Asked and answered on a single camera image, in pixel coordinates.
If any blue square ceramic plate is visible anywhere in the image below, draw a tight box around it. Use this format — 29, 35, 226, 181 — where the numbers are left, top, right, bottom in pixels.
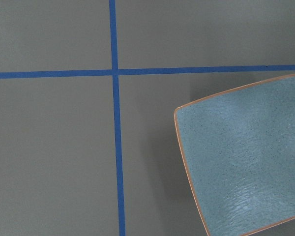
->
174, 74, 295, 236

